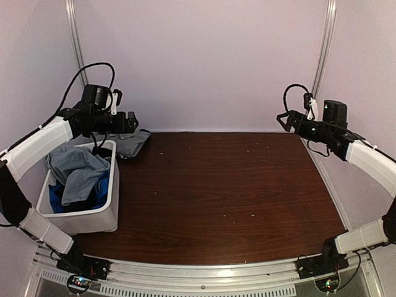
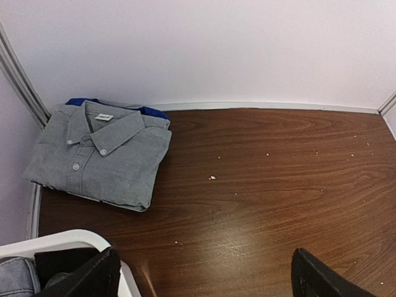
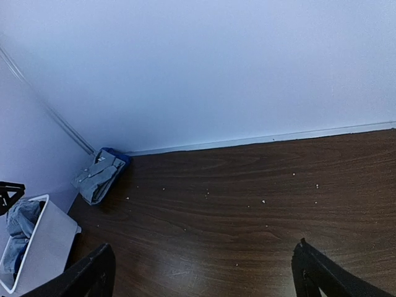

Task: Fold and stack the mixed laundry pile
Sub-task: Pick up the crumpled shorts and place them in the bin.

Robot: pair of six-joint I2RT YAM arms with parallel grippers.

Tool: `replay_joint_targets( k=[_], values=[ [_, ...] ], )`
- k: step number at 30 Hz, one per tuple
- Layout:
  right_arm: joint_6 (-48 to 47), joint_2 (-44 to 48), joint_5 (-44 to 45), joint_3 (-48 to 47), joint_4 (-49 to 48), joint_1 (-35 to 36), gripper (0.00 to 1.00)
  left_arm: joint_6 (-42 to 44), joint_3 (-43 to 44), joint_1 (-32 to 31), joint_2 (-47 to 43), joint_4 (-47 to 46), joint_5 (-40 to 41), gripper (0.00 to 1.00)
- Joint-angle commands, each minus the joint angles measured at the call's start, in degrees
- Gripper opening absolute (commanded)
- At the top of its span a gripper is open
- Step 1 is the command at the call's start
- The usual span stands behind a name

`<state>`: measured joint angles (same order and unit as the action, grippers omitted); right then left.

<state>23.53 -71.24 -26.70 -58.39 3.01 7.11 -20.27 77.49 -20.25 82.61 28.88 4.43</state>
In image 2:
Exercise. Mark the folded blue garment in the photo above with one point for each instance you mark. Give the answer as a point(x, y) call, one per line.
point(144, 110)

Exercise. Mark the aluminium frame post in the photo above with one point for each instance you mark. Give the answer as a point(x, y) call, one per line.
point(16, 76)
point(387, 104)

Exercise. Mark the grey denim garment in bin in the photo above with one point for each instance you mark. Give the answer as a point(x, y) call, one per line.
point(19, 277)

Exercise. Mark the left aluminium frame post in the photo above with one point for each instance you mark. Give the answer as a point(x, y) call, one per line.
point(16, 76)

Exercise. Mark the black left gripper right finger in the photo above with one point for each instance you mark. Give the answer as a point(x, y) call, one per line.
point(311, 277)

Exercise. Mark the right aluminium frame post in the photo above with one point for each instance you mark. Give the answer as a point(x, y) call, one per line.
point(387, 104)

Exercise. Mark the white plastic laundry bin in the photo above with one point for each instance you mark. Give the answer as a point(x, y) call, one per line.
point(72, 239)

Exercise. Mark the black garment in bin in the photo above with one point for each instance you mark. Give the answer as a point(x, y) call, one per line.
point(50, 263)

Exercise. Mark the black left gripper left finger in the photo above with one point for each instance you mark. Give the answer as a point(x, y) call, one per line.
point(98, 277)

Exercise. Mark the folded grey button shirt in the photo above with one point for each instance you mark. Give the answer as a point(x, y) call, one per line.
point(103, 153)

